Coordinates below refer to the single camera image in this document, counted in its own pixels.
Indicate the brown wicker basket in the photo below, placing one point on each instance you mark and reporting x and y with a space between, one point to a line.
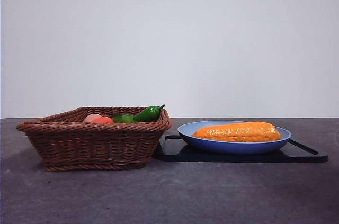
87 144

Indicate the black rectangular tray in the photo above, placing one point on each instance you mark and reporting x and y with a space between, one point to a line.
172 156

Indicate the blue round plate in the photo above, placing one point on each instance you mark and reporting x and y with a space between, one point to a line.
238 147

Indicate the green toy pepper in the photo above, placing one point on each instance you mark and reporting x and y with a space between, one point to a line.
147 114

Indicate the yellow toy corn cob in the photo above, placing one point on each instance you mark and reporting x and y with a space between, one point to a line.
235 132

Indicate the pale toy egg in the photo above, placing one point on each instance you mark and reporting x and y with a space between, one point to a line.
91 117

